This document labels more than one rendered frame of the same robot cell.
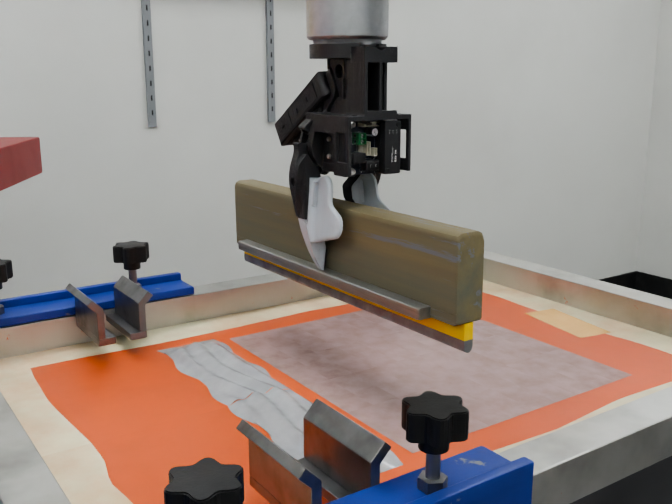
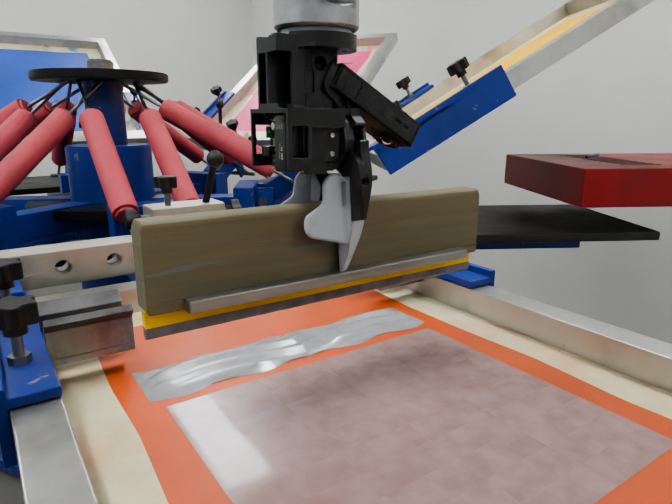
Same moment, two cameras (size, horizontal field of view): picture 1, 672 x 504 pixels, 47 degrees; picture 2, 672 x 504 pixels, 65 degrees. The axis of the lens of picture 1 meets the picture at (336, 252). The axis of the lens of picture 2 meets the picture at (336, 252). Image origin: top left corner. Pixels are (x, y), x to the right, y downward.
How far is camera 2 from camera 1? 0.91 m
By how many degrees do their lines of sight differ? 87
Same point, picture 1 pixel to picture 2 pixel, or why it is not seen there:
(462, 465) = (37, 375)
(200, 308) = (474, 304)
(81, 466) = not seen: hidden behind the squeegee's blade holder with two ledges
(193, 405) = (285, 325)
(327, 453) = (99, 331)
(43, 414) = not seen: hidden behind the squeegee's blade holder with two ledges
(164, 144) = not seen: outside the picture
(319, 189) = (306, 182)
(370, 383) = (322, 391)
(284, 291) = (555, 333)
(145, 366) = (358, 306)
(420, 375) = (343, 421)
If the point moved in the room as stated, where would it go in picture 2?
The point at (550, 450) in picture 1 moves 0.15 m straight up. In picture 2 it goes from (42, 434) to (11, 240)
